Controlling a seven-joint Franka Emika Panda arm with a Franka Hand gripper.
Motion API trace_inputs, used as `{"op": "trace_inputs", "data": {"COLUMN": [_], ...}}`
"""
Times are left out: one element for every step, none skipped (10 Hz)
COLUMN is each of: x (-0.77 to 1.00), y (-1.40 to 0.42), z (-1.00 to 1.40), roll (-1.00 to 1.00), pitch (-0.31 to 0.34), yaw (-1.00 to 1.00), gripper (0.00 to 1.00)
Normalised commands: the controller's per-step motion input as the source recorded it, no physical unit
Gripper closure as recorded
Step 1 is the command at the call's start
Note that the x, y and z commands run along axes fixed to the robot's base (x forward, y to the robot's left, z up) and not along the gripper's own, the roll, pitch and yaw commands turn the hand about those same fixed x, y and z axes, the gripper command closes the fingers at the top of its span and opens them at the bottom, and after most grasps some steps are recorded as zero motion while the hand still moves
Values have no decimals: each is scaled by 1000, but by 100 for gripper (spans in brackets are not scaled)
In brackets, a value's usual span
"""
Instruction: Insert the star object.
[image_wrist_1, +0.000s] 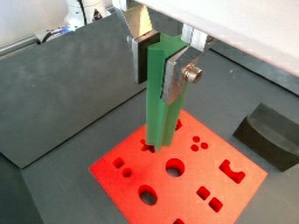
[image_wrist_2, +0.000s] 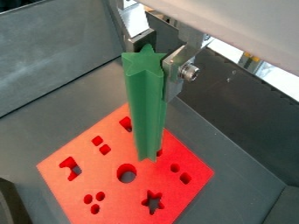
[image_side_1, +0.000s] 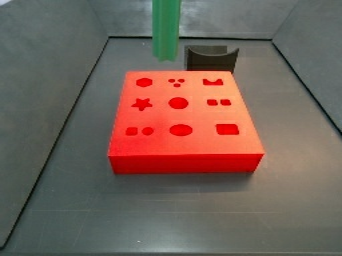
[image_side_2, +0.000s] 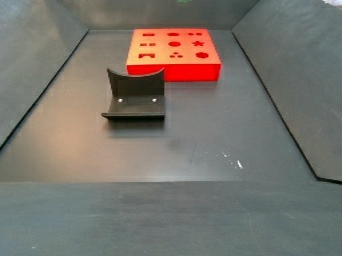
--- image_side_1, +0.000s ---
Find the green star-shaped peg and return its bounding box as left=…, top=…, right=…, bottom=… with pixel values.
left=152, top=0, right=182, bottom=61

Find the red shape-sorting block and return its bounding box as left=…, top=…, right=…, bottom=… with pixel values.
left=108, top=71, right=264, bottom=174

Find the black curved holder block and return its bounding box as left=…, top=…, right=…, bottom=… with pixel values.
left=184, top=45, right=239, bottom=72

